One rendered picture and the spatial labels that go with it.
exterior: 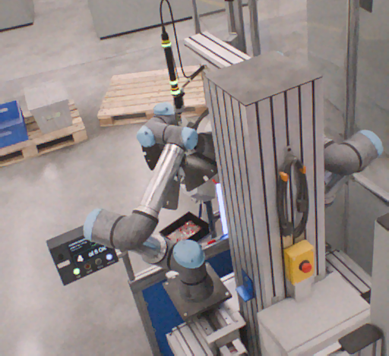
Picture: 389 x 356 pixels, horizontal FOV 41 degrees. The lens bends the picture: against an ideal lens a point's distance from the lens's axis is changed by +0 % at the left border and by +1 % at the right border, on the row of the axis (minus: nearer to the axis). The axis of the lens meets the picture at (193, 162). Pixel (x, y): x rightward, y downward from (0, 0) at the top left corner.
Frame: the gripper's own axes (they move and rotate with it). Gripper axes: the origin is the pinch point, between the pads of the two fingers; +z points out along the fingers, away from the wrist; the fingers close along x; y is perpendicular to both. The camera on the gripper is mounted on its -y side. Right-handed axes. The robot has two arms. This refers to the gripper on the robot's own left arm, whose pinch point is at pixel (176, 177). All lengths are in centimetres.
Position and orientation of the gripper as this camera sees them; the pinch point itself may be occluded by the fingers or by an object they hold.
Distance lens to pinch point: 215.4
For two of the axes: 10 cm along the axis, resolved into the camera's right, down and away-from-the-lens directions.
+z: 1.6, 8.1, 5.6
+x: 8.8, -3.8, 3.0
